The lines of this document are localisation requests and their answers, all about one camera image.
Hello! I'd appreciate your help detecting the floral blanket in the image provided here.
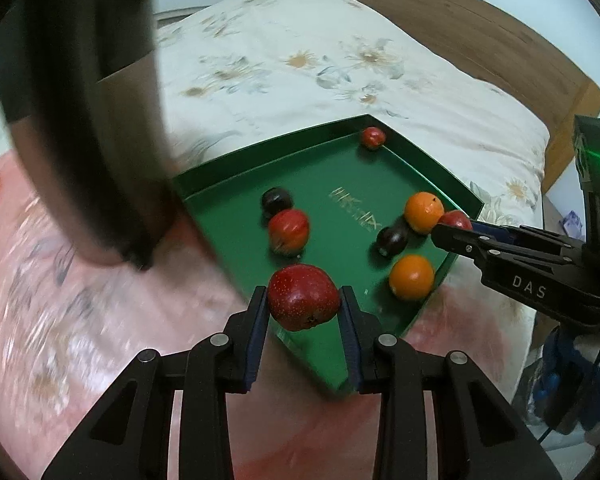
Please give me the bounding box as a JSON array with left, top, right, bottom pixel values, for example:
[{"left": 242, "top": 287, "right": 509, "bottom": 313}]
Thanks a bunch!
[{"left": 0, "top": 0, "right": 552, "bottom": 376}]

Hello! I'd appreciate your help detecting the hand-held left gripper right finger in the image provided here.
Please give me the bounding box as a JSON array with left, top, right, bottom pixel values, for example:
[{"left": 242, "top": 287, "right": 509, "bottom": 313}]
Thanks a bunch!
[{"left": 339, "top": 285, "right": 563, "bottom": 480}]

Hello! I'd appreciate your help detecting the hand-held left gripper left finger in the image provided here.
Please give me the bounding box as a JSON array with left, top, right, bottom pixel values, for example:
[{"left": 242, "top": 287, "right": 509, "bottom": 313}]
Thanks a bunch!
[{"left": 40, "top": 286, "right": 272, "bottom": 480}]

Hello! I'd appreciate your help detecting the blue white cloth bundle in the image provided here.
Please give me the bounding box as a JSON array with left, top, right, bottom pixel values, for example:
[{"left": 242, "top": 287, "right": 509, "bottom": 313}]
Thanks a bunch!
[{"left": 532, "top": 329, "right": 600, "bottom": 443}]

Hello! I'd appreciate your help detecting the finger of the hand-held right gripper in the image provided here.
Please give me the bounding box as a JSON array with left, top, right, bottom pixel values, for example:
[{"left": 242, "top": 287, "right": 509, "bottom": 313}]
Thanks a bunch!
[
  {"left": 432, "top": 223, "right": 584, "bottom": 264},
  {"left": 469, "top": 219, "right": 584, "bottom": 252}
]

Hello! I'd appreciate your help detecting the large red apple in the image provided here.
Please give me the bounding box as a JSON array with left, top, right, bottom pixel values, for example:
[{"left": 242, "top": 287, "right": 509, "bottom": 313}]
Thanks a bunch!
[{"left": 267, "top": 209, "right": 311, "bottom": 254}]

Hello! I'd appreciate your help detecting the small orange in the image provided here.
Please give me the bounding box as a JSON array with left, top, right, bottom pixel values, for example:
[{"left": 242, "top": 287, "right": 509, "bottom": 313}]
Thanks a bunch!
[{"left": 389, "top": 254, "right": 436, "bottom": 301}]

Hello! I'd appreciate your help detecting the large orange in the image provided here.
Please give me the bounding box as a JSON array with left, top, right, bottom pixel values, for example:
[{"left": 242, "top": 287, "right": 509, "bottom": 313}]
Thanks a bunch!
[{"left": 404, "top": 192, "right": 445, "bottom": 235}]

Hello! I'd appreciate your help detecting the person's left forearm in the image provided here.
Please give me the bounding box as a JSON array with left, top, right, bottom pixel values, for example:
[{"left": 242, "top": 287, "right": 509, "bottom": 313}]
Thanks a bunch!
[{"left": 0, "top": 0, "right": 177, "bottom": 272}]

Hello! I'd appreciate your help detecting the pink plastic sheet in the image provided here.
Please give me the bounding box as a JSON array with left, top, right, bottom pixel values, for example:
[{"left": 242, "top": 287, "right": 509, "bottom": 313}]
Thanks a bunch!
[{"left": 0, "top": 152, "right": 537, "bottom": 480}]

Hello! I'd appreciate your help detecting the wooden headboard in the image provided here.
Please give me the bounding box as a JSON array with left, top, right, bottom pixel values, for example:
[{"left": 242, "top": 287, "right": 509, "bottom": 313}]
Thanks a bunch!
[{"left": 279, "top": 0, "right": 600, "bottom": 193}]

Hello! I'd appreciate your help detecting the dark plum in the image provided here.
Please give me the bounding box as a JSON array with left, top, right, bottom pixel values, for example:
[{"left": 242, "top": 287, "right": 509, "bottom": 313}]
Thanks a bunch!
[
  {"left": 375, "top": 226, "right": 410, "bottom": 258},
  {"left": 261, "top": 187, "right": 294, "bottom": 219}
]

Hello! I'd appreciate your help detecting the green box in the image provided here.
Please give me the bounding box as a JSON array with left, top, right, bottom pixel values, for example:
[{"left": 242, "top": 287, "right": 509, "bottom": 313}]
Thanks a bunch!
[{"left": 172, "top": 114, "right": 485, "bottom": 399}]

